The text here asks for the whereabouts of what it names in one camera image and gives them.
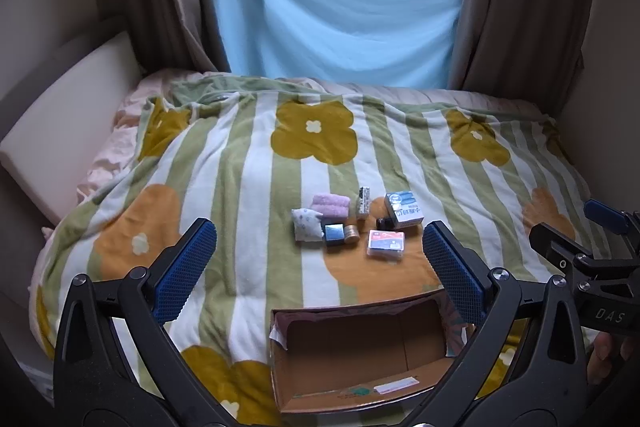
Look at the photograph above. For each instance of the black round jar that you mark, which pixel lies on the black round jar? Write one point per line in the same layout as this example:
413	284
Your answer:
385	224

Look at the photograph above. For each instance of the person's right hand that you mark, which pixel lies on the person's right hand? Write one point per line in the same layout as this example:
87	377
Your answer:
606	349

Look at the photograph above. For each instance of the white patterned small pouch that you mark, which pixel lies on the white patterned small pouch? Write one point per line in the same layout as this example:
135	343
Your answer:
307	225

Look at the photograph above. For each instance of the dark blue small box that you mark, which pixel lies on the dark blue small box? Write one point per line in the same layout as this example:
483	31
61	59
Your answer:
334	234

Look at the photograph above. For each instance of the open cardboard box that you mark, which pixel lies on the open cardboard box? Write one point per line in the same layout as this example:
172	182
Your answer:
354	358

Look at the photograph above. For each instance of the pink fluffy towel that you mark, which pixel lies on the pink fluffy towel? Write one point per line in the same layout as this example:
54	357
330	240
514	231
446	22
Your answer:
331	206

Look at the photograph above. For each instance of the right brown curtain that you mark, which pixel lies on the right brown curtain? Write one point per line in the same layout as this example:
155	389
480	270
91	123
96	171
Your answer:
528	50

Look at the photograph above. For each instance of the green striped floral blanket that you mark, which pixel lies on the green striped floral blanket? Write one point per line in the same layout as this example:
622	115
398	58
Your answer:
244	159

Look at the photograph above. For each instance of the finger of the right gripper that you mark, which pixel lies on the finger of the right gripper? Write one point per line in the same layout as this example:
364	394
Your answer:
608	218
554	246

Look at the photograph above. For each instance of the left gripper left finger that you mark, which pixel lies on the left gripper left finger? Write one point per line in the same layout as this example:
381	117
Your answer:
115	365

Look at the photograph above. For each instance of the blue white large box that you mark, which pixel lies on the blue white large box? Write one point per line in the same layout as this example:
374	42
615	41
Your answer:
403	209

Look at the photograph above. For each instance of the light blue hanging sheet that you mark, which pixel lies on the light blue hanging sheet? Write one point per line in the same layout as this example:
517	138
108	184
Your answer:
388	43

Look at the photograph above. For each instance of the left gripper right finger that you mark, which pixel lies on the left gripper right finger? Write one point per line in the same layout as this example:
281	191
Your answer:
546	384

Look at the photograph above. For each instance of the white headboard cushion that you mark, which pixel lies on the white headboard cushion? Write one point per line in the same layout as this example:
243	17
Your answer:
50	148

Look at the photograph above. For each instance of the red white plastic packet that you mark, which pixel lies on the red white plastic packet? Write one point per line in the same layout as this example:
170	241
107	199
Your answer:
389	245

